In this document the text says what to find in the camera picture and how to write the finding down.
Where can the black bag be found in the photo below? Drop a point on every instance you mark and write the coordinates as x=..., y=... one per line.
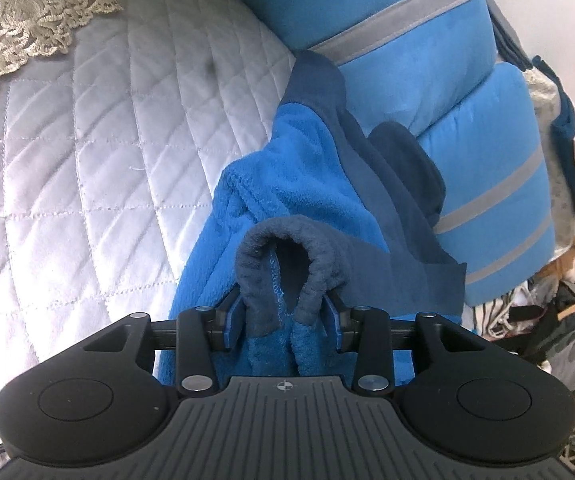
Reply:
x=547, y=330

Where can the blue cushion with grey stripes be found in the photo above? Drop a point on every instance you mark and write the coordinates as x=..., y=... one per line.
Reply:
x=417, y=60
x=492, y=160

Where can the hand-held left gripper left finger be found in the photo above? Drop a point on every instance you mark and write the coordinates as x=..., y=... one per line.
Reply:
x=231, y=327

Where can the grey quilted bed cover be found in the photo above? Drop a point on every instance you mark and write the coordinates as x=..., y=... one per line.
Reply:
x=92, y=185

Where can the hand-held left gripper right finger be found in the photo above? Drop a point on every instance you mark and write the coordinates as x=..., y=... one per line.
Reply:
x=336, y=330

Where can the blue fleece jacket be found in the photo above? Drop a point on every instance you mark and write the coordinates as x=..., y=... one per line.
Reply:
x=307, y=170

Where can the brown toy bear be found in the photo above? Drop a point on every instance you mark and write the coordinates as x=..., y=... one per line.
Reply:
x=567, y=260

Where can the teal cloth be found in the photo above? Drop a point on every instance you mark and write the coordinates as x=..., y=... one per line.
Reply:
x=562, y=125

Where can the lace-trimmed grey cloth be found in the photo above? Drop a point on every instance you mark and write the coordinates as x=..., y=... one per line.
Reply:
x=22, y=25

